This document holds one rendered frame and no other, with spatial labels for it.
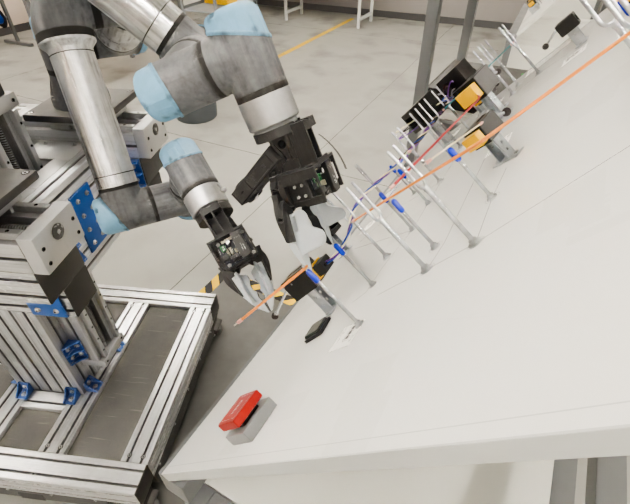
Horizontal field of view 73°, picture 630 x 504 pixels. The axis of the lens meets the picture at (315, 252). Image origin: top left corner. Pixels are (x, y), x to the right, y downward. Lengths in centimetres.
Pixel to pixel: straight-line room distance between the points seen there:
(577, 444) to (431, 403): 11
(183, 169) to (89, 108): 20
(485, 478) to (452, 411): 62
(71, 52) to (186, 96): 35
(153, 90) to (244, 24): 15
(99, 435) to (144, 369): 27
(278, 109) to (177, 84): 13
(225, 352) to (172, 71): 159
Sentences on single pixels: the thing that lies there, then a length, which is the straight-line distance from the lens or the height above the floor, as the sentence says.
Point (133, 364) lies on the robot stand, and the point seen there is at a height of 21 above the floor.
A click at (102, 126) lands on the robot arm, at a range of 90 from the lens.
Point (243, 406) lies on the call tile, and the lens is 56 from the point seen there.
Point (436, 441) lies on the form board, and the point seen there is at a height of 135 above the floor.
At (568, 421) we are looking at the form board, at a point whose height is 141.
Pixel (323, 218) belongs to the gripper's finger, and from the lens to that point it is 69.
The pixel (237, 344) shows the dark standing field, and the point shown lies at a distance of 207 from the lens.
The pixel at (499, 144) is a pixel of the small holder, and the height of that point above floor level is 133.
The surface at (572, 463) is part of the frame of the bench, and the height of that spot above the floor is 80.
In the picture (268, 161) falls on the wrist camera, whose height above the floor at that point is 132.
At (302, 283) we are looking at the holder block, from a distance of 69.
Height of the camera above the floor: 161
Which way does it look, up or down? 40 degrees down
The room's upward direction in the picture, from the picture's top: straight up
